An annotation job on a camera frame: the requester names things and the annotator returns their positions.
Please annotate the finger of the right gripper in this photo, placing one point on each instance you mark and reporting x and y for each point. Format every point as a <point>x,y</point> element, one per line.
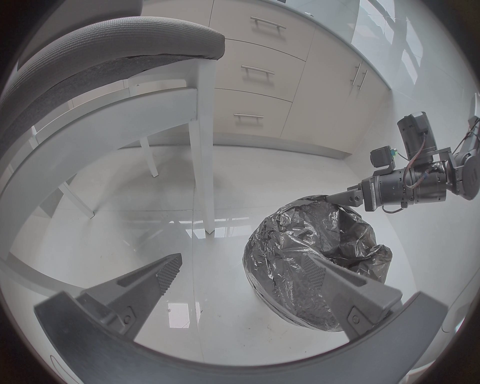
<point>350,198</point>

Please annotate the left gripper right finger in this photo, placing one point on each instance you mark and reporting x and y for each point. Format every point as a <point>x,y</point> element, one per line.
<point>356,300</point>

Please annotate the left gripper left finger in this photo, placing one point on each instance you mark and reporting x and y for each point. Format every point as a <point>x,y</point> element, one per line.
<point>131,296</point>

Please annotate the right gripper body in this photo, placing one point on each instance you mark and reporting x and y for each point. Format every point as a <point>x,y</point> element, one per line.
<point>412,185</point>

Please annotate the black plastic bag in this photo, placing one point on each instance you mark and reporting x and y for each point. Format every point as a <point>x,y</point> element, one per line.
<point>292,240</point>

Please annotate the beige cabinet with drawers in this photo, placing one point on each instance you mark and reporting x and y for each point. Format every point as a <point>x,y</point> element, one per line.
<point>262,48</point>

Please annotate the grey chair with white legs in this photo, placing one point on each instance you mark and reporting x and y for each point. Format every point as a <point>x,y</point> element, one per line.
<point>112,37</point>

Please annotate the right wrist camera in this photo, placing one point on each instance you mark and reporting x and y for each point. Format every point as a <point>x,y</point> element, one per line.
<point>382,159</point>

